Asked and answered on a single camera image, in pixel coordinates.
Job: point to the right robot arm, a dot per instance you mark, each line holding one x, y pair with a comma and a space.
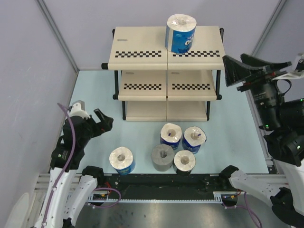
284, 123

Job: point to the aluminium frame rail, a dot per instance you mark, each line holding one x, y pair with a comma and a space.
164, 180

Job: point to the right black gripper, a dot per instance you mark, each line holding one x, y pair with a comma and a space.
234, 70

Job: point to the blue-wrapped roll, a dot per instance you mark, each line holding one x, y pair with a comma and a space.
193, 139
180, 30
122, 160

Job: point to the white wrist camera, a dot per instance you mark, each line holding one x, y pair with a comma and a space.
297, 69
78, 109

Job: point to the grey paper roll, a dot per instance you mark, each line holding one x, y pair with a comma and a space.
162, 157

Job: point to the beige three-tier shelf rack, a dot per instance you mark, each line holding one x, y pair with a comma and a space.
154, 84

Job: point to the white roll, black wrapper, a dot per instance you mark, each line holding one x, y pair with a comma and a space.
184, 162

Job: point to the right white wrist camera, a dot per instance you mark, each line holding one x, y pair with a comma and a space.
297, 69

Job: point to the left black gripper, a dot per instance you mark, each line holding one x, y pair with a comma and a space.
105, 124

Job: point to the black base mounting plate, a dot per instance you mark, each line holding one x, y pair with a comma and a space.
168, 186

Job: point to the blue Tempo paper roll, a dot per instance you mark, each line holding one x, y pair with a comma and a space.
171, 135

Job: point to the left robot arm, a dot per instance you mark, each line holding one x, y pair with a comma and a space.
59, 211

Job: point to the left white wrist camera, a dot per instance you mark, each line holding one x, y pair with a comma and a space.
78, 109

